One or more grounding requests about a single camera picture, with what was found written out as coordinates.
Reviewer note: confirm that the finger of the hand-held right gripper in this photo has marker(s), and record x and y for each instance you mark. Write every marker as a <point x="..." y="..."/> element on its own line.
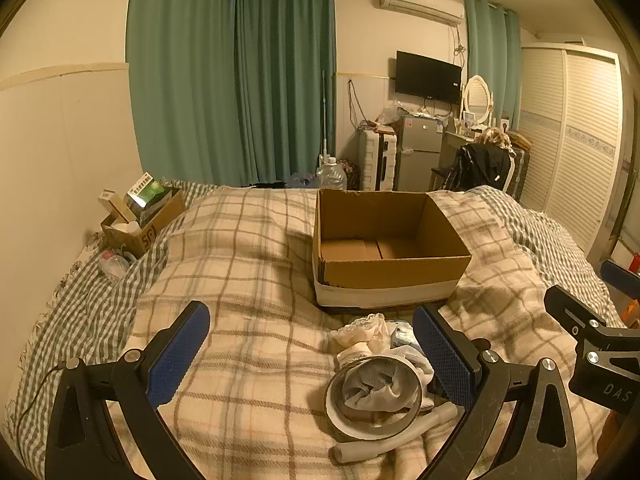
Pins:
<point x="570" y="307"/>
<point x="622" y="277"/>

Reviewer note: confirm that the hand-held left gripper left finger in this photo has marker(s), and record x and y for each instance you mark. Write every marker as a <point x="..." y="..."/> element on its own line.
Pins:
<point x="177" y="355"/>

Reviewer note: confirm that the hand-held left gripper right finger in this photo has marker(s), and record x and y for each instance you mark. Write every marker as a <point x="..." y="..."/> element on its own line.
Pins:
<point x="445" y="360"/>

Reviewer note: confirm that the light blue wipes packet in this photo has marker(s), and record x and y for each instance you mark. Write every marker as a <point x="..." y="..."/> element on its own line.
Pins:
<point x="405" y="335"/>

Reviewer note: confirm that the white and grey sock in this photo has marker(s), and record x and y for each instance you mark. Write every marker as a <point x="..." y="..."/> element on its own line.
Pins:
<point x="372" y="385"/>

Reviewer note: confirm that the cream lace cloth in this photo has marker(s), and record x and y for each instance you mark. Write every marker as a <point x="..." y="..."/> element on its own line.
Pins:
<point x="362" y="332"/>

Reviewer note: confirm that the white curved tube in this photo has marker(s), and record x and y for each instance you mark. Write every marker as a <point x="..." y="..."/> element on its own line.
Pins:
<point x="400" y="440"/>

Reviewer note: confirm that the large cardboard box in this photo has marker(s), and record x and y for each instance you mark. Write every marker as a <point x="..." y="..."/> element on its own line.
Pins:
<point x="390" y="272"/>

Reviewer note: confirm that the round hoop with grey cloth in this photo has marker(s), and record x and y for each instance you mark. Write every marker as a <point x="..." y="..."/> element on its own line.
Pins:
<point x="350" y="422"/>

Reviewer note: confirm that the beige plaid blanket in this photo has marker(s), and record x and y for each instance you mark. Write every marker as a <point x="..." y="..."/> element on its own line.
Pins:
<point x="240" y="285"/>

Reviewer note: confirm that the clear plastic bottle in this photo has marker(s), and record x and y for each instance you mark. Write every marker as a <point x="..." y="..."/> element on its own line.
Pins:
<point x="115" y="264"/>

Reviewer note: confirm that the small cardboard box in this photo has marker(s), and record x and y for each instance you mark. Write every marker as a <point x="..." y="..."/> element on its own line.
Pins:
<point x="150" y="230"/>

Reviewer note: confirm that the white louvred wardrobe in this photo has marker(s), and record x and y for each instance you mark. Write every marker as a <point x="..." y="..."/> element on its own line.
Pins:
<point x="575" y="145"/>

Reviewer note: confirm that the brown suitcase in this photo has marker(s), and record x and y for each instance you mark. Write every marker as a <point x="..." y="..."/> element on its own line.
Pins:
<point x="521" y="160"/>

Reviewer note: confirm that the cream narrow box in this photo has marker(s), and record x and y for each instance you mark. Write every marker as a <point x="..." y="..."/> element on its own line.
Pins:
<point x="117" y="206"/>

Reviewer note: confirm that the green printed box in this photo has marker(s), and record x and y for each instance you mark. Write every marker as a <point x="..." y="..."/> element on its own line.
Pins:
<point x="147" y="192"/>

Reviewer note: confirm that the black jacket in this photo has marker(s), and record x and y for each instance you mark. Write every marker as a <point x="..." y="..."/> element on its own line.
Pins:
<point x="480" y="165"/>

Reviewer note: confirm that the blond fluffy item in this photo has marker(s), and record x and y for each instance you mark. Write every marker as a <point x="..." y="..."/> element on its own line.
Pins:
<point x="492" y="137"/>

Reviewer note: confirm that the vanity desk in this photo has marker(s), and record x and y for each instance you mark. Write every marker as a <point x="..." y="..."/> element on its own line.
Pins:
<point x="457" y="142"/>

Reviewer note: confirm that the grey fridge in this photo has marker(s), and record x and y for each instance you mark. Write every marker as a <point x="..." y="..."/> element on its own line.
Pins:
<point x="420" y="155"/>

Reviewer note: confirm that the brown patterned bag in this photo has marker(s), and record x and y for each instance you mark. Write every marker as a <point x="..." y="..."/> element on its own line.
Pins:
<point x="351" y="175"/>

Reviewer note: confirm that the white suitcase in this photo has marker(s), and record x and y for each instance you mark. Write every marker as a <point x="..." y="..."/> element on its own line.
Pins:
<point x="375" y="160"/>

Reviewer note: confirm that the large water jug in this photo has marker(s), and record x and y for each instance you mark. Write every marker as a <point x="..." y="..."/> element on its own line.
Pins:
<point x="331" y="175"/>

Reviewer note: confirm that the white oval mirror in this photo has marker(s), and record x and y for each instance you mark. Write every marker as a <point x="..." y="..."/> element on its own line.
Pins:
<point x="477" y="97"/>

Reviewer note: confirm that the clear plastic bag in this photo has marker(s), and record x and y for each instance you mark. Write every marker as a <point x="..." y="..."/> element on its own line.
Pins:
<point x="390" y="112"/>

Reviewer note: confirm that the green curtain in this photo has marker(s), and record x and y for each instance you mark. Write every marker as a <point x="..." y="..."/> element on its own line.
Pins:
<point x="492" y="55"/>
<point x="285" y="75"/>
<point x="180" y="75"/>

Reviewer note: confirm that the white pole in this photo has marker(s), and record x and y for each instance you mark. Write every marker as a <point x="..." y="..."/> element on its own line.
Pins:
<point x="325" y="115"/>

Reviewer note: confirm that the white air conditioner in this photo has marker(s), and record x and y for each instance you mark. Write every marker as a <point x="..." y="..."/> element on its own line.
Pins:
<point x="420" y="2"/>

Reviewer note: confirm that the black wall television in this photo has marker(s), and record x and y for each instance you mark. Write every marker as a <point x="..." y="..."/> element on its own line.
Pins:
<point x="427" y="77"/>

